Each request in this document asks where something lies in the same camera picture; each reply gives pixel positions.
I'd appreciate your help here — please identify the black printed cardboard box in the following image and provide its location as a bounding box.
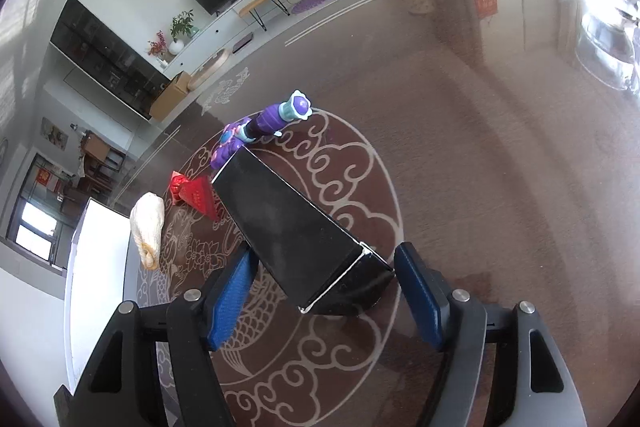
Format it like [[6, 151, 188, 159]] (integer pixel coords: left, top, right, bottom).
[[211, 147, 396, 317]]

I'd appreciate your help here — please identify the red flower arrangement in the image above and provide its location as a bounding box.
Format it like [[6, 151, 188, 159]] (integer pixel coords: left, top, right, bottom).
[[147, 30, 168, 60]]

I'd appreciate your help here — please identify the beige mesh bag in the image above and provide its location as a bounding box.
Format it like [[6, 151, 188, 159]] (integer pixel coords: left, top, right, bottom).
[[130, 192, 166, 270]]

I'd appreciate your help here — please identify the red gift pouch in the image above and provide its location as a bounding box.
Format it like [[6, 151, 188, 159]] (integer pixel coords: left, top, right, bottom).
[[170, 171, 223, 223]]

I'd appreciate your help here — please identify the green plant in teal pot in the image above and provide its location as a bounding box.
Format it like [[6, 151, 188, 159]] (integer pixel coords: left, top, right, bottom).
[[170, 10, 200, 42]]

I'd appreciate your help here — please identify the purple toy wand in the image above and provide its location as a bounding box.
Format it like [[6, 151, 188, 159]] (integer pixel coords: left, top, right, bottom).
[[210, 90, 313, 172]]

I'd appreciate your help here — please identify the dark glass cabinet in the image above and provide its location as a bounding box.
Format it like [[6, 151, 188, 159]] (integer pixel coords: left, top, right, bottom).
[[50, 0, 173, 122]]

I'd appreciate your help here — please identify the white television cabinet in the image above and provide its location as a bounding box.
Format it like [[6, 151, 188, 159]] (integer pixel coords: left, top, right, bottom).
[[160, 0, 341, 80]]

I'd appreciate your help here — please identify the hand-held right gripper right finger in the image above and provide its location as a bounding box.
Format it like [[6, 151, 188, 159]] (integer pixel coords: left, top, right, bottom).
[[393, 242, 588, 427]]

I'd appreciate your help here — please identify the clear glass container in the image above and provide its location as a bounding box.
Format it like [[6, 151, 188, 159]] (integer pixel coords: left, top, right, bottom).
[[575, 4, 640, 95]]

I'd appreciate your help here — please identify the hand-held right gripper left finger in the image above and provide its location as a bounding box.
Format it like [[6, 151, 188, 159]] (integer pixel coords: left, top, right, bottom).
[[72, 242, 260, 427]]

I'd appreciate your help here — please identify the framed wall painting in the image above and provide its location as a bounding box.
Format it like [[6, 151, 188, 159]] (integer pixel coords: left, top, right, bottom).
[[40, 117, 69, 151]]

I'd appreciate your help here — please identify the window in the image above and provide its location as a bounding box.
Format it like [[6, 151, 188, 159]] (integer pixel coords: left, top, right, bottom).
[[5, 197, 63, 268]]

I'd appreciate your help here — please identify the purple floor mat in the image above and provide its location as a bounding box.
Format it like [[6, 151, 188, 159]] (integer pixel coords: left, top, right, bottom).
[[291, 0, 338, 15]]

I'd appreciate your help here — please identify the white storage box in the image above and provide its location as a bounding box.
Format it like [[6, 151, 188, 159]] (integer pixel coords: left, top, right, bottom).
[[64, 198, 136, 395]]

